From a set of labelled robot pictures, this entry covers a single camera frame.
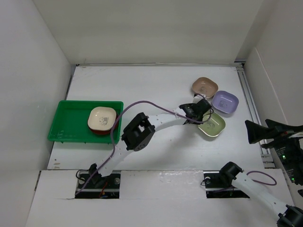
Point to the purple square plate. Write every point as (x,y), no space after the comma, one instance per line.
(225,102)

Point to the cream square panda plate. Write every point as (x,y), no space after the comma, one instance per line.
(102,118)

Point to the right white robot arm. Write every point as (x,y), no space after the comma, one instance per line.
(285,215)

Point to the brown square panda plate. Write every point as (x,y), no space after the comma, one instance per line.
(205,86)

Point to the green square panda plate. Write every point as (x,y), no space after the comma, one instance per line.
(214,126)

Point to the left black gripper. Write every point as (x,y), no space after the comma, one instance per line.
(200,118)

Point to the red round plate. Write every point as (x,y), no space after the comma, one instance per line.
(100,132)

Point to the green plastic bin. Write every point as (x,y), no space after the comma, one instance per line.
(70,122)

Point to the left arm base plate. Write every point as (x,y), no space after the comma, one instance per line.
(107,189)

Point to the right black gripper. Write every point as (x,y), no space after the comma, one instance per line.
(256,131)

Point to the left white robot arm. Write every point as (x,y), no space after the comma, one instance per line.
(139,131)

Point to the aluminium rail right side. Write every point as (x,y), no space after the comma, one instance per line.
(247,92)

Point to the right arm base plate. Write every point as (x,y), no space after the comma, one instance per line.
(215,188)

